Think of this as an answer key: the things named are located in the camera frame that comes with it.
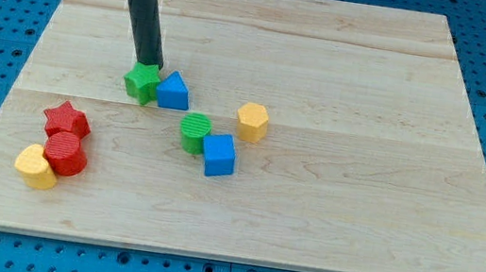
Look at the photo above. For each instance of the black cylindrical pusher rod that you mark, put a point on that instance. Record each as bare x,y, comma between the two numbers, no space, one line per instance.
144,18

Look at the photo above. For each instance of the green star block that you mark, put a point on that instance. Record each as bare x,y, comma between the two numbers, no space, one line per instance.
142,81

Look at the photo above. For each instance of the blue triangle block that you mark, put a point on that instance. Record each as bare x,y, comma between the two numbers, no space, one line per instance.
172,93

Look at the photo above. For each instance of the green cylinder block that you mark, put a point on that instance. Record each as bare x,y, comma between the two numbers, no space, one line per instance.
193,128

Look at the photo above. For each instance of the red star block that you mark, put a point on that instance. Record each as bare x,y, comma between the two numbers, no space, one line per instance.
67,119

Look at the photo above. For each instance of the yellow hexagon block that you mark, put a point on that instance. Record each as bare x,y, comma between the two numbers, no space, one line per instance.
252,122

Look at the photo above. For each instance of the blue cube block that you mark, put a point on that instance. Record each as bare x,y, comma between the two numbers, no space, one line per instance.
219,155

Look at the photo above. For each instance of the red cylinder block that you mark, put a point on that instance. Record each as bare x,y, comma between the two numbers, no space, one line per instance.
65,153

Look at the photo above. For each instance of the yellow heart block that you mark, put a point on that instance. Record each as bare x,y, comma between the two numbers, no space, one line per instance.
35,169

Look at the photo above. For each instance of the wooden board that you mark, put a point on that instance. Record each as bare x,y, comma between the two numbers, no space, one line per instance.
371,163

